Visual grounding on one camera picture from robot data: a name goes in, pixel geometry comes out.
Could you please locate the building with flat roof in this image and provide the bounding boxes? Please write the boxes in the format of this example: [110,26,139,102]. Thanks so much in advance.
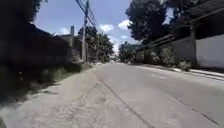
[173,0,224,42]

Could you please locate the pale concrete sidewalk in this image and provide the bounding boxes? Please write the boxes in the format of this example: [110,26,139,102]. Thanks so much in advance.
[139,63,224,82]

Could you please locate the row of trees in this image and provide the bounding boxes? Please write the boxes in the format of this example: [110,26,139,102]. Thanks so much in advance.
[78,26,115,64]

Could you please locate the row of bushes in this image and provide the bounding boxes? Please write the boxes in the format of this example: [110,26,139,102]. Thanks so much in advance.
[149,46,193,72]

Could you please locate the overhead wires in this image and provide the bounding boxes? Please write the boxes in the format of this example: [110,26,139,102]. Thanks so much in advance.
[74,0,105,35]

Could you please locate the utility pole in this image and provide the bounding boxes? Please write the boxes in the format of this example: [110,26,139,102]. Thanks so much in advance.
[81,0,91,63]

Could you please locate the dark boundary wall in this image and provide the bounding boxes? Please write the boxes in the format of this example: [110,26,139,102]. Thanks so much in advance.
[0,22,83,84]

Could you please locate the long white wall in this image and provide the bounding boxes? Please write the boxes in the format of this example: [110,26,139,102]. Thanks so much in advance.
[195,33,224,70]

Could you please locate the grey concrete road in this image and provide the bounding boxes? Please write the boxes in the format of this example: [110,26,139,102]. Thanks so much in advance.
[0,61,224,128]

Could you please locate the large dark trees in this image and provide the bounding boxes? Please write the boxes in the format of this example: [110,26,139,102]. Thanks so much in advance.
[125,0,201,41]

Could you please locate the grey building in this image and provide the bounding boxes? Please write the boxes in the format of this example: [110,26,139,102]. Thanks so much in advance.
[54,24,84,63]

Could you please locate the green tree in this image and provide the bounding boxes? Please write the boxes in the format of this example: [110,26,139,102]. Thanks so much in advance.
[118,41,138,64]

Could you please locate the grass verge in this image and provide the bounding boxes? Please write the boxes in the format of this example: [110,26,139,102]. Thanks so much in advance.
[0,62,94,105]

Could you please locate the grey concrete wall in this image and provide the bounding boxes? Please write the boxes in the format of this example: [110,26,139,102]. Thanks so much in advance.
[134,34,198,65]

